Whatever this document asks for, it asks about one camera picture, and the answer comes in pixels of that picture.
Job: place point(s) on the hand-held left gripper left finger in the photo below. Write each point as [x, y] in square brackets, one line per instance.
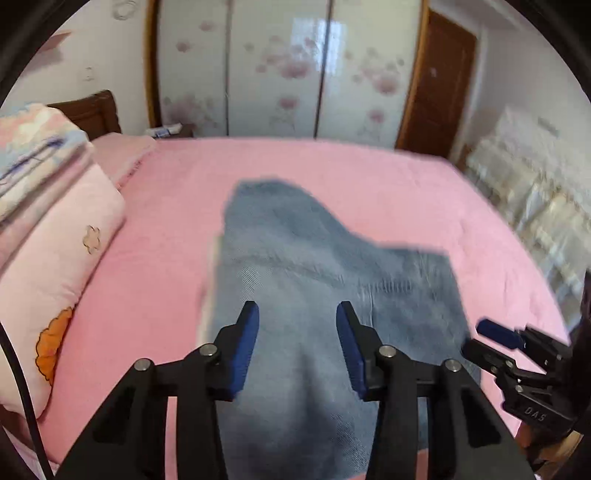
[244, 350]

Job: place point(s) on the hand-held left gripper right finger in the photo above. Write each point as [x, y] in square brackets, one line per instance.
[351, 350]

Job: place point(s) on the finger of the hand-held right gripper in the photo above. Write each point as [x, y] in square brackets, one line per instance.
[485, 353]
[498, 332]

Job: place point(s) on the blue denim jacket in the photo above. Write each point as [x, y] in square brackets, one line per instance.
[300, 258]

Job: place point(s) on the pink bed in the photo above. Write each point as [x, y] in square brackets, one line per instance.
[369, 194]

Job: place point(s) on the pink cartoon pillow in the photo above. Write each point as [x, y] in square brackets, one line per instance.
[51, 258]

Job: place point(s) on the blue and white box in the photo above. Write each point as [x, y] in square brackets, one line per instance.
[166, 130]

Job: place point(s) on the brown wooden door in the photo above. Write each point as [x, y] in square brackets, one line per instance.
[438, 87]

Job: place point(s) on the dark wooden headboard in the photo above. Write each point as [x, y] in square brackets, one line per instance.
[92, 115]

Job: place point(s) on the floral sliding door wardrobe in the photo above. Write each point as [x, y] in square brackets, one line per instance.
[286, 69]

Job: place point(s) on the pastel printed folded blanket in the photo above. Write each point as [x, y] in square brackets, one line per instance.
[32, 152]

